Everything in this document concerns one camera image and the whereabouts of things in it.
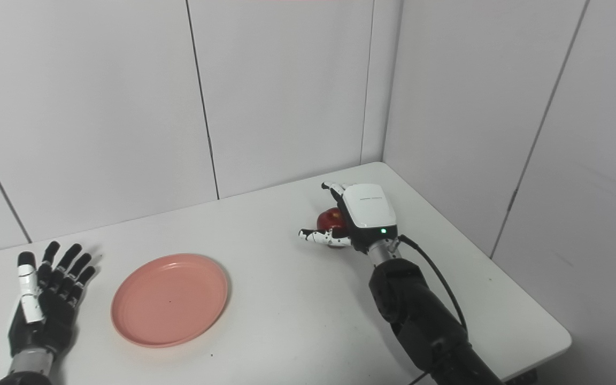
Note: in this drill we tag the pink round plate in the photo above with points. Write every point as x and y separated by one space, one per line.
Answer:
169 302

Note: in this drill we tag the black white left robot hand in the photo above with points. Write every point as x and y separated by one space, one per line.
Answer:
54 315

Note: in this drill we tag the red apple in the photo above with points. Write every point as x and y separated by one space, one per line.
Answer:
329 218

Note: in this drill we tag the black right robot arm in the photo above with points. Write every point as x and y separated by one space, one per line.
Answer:
420 315

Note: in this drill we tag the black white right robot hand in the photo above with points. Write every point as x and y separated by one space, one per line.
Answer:
369 211

